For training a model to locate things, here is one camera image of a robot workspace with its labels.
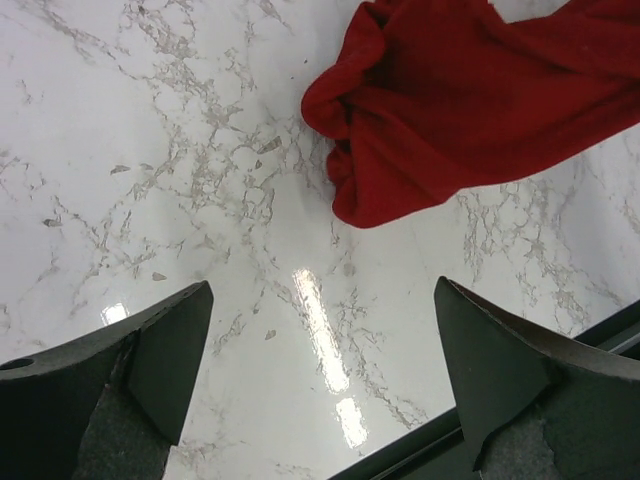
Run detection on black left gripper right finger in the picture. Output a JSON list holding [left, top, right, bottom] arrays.
[[434, 278, 639, 479]]

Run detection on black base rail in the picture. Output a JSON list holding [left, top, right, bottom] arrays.
[[329, 294, 640, 480]]

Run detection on dark red t-shirt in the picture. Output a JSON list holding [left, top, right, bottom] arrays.
[[301, 1, 639, 228]]

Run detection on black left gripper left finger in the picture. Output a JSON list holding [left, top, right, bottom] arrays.
[[1, 281, 214, 479]]

